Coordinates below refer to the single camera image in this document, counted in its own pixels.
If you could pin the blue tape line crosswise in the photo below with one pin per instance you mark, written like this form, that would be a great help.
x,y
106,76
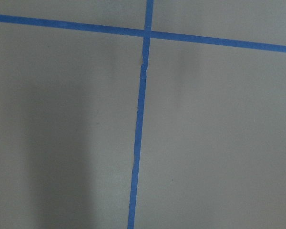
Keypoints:
x,y
140,33

